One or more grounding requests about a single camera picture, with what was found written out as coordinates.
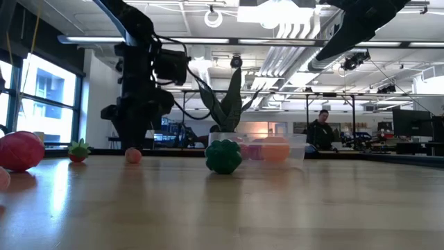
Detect small pink peach toy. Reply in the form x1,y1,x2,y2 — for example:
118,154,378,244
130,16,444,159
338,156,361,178
124,147,143,165
0,166,12,191

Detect clear plastic tupperware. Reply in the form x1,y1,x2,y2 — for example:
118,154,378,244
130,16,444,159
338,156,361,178
207,132,308,165

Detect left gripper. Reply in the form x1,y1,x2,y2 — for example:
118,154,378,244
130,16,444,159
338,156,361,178
100,43,176,151

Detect person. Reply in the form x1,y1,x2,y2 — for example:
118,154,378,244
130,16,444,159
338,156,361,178
305,109,336,151

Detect red strawberry toy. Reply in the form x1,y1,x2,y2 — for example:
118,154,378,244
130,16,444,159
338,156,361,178
67,137,93,163

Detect large glass window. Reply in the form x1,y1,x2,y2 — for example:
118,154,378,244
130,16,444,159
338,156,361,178
0,51,83,145

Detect orange pumpkin toy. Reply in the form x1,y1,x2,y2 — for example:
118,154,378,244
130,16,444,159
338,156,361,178
260,136,291,163

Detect white coiled cable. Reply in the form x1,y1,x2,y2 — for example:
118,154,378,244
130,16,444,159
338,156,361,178
203,9,224,28

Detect green succulent plant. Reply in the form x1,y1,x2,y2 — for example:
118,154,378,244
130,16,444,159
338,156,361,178
195,67,265,133

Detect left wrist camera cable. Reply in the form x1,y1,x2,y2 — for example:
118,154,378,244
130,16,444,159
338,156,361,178
173,65,213,122

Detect red bell pepper toy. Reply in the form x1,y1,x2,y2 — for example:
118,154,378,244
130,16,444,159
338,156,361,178
0,131,46,172

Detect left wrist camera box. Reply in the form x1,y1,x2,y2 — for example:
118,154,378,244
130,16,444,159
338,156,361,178
154,48,191,87

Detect black ceiling camera cluster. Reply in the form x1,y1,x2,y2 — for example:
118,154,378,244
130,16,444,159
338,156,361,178
341,49,371,72

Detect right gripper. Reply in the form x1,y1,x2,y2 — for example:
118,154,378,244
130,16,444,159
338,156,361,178
315,0,412,62

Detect white ceiling ducts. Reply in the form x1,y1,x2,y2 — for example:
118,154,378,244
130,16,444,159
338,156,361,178
258,6,325,92

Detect green bell pepper toy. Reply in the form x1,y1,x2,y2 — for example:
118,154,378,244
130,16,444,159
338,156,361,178
205,139,243,175

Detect long ceiling light bar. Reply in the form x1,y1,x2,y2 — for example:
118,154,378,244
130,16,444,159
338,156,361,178
57,33,444,49

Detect black computer monitor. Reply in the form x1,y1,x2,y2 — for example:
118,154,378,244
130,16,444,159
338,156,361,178
392,108,433,138

